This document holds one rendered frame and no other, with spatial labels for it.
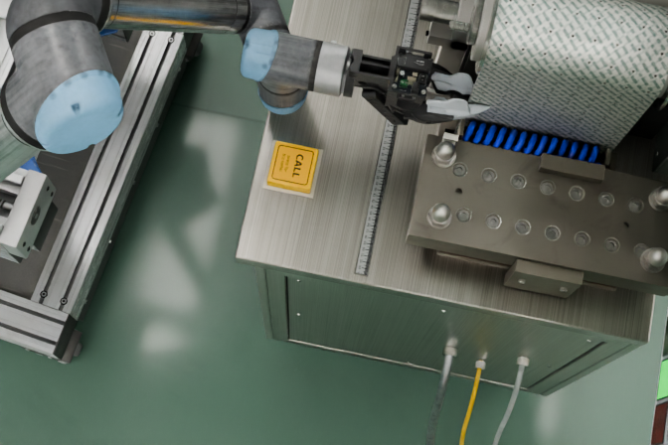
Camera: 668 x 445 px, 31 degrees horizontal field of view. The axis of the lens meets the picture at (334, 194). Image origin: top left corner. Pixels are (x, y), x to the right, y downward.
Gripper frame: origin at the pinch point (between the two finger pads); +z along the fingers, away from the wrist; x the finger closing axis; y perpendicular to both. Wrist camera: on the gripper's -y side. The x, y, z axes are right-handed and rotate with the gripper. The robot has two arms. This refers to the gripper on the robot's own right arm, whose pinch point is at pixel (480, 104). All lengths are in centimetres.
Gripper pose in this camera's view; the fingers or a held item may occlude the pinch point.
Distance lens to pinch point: 181.1
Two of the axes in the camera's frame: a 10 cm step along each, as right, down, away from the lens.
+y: 0.3, -2.6, -9.6
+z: 9.8, 2.0, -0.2
